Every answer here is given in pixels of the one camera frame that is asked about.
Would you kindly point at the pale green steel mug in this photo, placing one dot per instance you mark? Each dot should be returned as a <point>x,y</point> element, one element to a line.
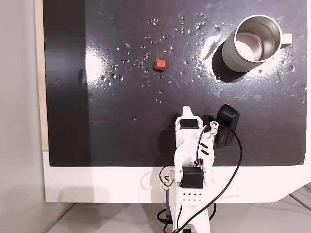
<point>229,56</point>

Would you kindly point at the black oval camera box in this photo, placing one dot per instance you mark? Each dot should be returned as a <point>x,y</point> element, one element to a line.
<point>227,126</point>

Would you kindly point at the red cube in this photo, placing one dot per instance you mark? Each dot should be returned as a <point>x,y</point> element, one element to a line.
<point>160,64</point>

